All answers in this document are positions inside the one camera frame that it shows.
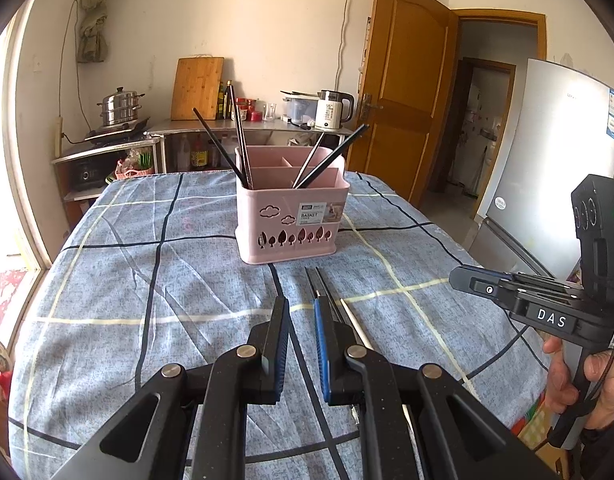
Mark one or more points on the pink plastic utensil basket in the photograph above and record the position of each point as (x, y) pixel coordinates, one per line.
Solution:
(307, 199)

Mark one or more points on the black chopstick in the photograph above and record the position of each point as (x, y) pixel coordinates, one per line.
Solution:
(217, 142)
(311, 285)
(342, 147)
(329, 295)
(237, 130)

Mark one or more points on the red basket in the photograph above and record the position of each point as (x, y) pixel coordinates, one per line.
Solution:
(132, 170)

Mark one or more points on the person's right hand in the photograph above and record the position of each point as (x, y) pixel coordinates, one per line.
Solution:
(557, 385)

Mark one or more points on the black kitchen appliance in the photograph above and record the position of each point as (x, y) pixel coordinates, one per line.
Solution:
(87, 176)

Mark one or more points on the white electric kettle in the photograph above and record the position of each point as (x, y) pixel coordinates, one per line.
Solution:
(332, 112)

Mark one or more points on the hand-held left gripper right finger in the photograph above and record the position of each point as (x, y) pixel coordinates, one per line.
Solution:
(321, 355)

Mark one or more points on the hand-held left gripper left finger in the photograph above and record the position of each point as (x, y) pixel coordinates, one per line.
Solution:
(283, 345)

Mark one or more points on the silver metal chopstick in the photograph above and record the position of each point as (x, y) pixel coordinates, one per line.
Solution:
(309, 160)
(245, 160)

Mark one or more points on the brown wooden door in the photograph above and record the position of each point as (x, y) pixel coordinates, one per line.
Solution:
(402, 85)

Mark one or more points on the blue plaid tablecloth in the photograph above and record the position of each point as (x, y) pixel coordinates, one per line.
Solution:
(162, 310)

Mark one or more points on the grey refrigerator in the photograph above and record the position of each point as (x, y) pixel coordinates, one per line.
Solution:
(547, 150)

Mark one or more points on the steel steamer pot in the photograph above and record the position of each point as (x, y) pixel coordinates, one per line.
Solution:
(119, 109)

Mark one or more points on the red jar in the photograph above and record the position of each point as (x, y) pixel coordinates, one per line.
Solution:
(243, 105)

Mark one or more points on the yellow label bottle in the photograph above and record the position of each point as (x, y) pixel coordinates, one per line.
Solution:
(198, 152)

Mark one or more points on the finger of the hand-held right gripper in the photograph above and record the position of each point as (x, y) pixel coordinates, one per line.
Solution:
(479, 287)
(542, 284)

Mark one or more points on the red tin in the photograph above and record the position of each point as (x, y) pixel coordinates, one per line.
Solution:
(254, 115)

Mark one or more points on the clear glass cup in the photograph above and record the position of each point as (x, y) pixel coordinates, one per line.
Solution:
(269, 112)

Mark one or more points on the wooden cutting board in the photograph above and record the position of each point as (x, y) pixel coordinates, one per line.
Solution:
(197, 87)

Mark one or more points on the water filter pitcher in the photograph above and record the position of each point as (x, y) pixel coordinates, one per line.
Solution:
(299, 109)

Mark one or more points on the dark glass bottle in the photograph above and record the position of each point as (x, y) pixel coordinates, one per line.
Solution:
(223, 102)

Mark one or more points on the white side counter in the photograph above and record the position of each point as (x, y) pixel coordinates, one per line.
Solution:
(197, 126)

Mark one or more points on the black cooktop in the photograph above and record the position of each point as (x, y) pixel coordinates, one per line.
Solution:
(117, 132)

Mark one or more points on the tied beige curtain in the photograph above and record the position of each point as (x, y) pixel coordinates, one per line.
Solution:
(93, 25)

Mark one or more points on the low kitchen cabinet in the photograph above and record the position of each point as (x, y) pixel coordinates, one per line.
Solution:
(67, 175)

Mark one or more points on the white power strip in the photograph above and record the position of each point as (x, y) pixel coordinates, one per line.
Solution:
(58, 135)

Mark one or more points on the beige wooden chopstick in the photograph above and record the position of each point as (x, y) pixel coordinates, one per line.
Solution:
(354, 321)

